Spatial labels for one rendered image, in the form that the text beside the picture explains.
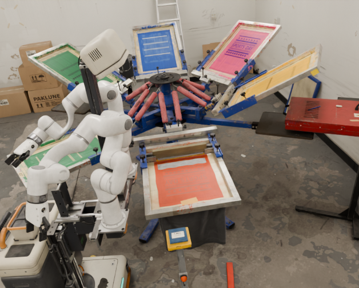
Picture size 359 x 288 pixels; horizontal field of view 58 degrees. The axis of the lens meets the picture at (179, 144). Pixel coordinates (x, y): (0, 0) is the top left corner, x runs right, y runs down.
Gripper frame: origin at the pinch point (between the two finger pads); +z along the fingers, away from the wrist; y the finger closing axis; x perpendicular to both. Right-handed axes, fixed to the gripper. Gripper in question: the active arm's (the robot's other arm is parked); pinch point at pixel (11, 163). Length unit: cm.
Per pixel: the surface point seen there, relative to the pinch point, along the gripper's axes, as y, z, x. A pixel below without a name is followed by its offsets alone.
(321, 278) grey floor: -94, -74, -205
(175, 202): -37, -42, -78
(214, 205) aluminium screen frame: -61, -49, -83
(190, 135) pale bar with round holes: -2, -106, -87
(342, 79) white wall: -56, -290, -177
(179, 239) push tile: -60, -19, -73
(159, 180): -14, -53, -77
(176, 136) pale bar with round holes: 5, -99, -82
